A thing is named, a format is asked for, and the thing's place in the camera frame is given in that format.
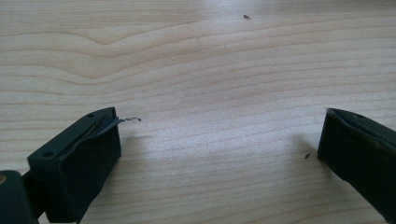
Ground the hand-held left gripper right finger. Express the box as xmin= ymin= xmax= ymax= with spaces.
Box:
xmin=317 ymin=107 xmax=396 ymax=224

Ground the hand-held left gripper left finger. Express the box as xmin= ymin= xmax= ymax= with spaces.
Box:
xmin=21 ymin=106 xmax=142 ymax=224

